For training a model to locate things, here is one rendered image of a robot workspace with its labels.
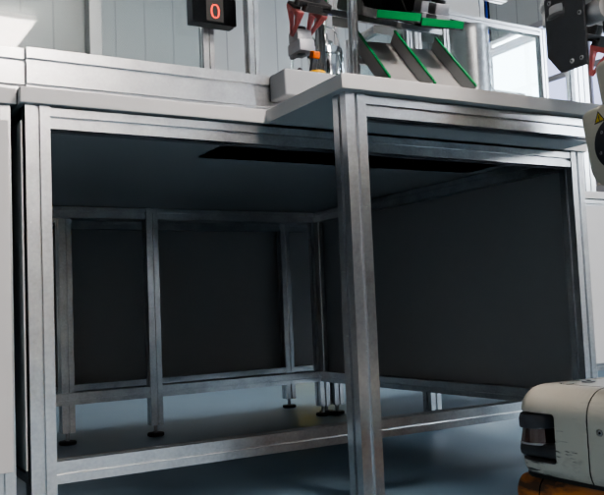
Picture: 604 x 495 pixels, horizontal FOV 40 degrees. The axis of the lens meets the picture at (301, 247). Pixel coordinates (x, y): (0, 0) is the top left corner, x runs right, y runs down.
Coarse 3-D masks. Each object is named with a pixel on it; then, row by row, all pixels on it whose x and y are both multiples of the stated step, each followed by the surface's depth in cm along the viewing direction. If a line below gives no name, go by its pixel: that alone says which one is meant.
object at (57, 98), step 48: (48, 96) 152; (96, 96) 157; (96, 144) 189; (144, 144) 192; (192, 144) 194; (96, 192) 262; (144, 192) 267; (192, 192) 271; (240, 192) 276; (288, 192) 281; (336, 192) 286; (384, 192) 291
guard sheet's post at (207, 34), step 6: (204, 30) 214; (210, 30) 214; (204, 36) 213; (210, 36) 214; (204, 42) 213; (210, 42) 214; (204, 48) 213; (210, 48) 214; (204, 54) 213; (210, 54) 214; (204, 60) 213; (210, 60) 214; (204, 66) 213; (210, 66) 214
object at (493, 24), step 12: (492, 24) 328; (504, 24) 331; (420, 36) 308; (540, 36) 342; (348, 48) 345; (420, 48) 308; (540, 48) 341; (348, 60) 346; (540, 60) 341; (348, 72) 345; (540, 72) 341
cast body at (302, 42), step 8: (296, 32) 210; (304, 32) 210; (296, 40) 210; (304, 40) 209; (312, 40) 210; (288, 48) 213; (296, 48) 210; (304, 48) 209; (312, 48) 210; (296, 56) 213; (304, 56) 214
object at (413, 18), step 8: (344, 0) 236; (360, 0) 226; (368, 0) 244; (376, 0) 244; (384, 0) 240; (392, 0) 236; (400, 0) 231; (344, 8) 236; (360, 8) 226; (368, 8) 221; (376, 8) 245; (384, 8) 241; (392, 8) 236; (400, 8) 231; (368, 16) 221; (376, 16) 217; (384, 16) 217; (392, 16) 218; (400, 16) 219; (408, 16) 220; (416, 16) 220
